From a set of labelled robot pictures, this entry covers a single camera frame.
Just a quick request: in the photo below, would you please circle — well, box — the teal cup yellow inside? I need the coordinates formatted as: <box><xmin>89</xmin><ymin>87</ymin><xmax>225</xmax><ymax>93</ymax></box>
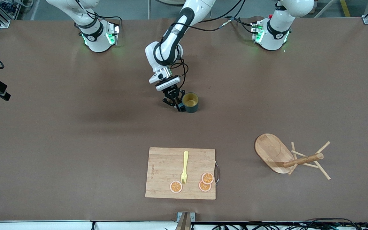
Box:
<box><xmin>179</xmin><ymin>92</ymin><xmax>199</xmax><ymax>113</ymax></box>

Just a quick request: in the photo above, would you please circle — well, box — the wooden cup rack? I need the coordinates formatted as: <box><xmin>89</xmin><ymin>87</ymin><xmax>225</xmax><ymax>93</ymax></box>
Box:
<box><xmin>255</xmin><ymin>133</ymin><xmax>331</xmax><ymax>180</ymax></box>

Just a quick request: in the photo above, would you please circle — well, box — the yellow plastic fork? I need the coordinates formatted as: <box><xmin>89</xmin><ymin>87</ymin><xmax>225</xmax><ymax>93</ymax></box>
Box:
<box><xmin>181</xmin><ymin>151</ymin><xmax>189</xmax><ymax>185</ymax></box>

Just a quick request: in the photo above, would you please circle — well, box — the wooden cutting board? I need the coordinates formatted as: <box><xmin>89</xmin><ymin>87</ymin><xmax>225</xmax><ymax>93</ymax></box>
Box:
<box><xmin>145</xmin><ymin>147</ymin><xmax>220</xmax><ymax>200</ymax></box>

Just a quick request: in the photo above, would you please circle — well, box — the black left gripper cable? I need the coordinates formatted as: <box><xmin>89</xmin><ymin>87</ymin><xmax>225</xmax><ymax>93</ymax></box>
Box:
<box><xmin>168</xmin><ymin>0</ymin><xmax>247</xmax><ymax>90</ymax></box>

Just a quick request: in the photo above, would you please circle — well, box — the black left arm base cable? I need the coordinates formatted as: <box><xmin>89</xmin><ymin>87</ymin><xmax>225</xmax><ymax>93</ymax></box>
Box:
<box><xmin>232</xmin><ymin>15</ymin><xmax>255</xmax><ymax>34</ymax></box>

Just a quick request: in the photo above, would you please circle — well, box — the black arm base cable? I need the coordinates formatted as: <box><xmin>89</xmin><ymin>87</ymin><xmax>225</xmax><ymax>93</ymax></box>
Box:
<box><xmin>232</xmin><ymin>15</ymin><xmax>255</xmax><ymax>34</ymax></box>
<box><xmin>75</xmin><ymin>0</ymin><xmax>123</xmax><ymax>27</ymax></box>

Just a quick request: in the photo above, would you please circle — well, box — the black right arm base cable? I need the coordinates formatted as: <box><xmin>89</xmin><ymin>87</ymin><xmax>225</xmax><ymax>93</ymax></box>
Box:
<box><xmin>75</xmin><ymin>0</ymin><xmax>123</xmax><ymax>27</ymax></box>

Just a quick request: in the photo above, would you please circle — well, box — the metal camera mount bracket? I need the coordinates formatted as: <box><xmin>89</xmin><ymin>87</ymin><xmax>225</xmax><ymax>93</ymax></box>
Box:
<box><xmin>175</xmin><ymin>212</ymin><xmax>196</xmax><ymax>230</ymax></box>

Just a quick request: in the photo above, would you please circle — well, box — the black tangled cable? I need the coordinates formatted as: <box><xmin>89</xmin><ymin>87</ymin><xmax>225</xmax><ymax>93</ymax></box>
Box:
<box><xmin>211</xmin><ymin>221</ymin><xmax>282</xmax><ymax>230</ymax></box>

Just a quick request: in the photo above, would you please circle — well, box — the black looped cable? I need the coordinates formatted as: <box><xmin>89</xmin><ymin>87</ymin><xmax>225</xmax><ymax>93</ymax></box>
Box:
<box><xmin>304</xmin><ymin>218</ymin><xmax>362</xmax><ymax>230</ymax></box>

